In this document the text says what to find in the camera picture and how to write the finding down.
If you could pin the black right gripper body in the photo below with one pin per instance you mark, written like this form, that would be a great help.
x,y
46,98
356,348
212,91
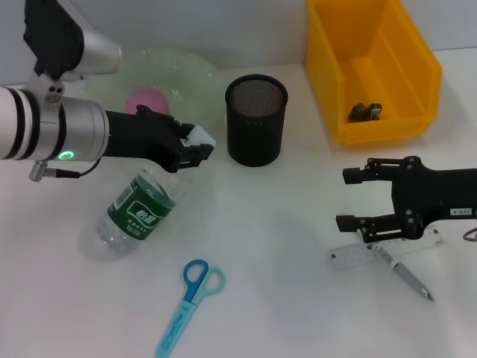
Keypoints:
x,y
428,197

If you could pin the green glass fruit plate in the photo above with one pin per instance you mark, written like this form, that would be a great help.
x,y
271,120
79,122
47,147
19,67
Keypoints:
x,y
186,74

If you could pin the small dark metal object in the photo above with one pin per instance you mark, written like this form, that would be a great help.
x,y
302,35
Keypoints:
x,y
359,112

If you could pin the grey clear ballpoint pen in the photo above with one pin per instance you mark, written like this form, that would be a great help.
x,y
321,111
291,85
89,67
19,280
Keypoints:
x,y
406,274

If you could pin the blue scissors with cover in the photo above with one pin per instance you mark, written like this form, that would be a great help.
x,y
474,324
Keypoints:
x,y
175,324

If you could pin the yellow plastic bin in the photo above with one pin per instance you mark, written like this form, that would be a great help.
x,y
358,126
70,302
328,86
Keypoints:
x,y
372,127

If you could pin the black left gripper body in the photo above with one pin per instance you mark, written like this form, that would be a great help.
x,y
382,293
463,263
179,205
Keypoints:
x,y
141,138

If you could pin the transparent plastic ruler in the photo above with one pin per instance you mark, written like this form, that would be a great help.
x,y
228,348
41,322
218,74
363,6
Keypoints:
x,y
346,257

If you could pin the pink peach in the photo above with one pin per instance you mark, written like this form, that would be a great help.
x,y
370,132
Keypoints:
x,y
149,97

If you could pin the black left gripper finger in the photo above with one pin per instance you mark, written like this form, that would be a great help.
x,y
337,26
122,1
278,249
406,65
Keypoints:
x,y
185,128
195,154

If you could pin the black mesh pen holder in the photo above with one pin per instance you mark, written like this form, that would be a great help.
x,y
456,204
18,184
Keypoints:
x,y
257,141

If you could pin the green label water bottle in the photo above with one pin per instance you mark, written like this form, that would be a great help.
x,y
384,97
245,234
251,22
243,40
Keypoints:
x,y
141,209

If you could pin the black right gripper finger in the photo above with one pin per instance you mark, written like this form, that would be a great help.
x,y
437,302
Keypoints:
x,y
348,223
356,176

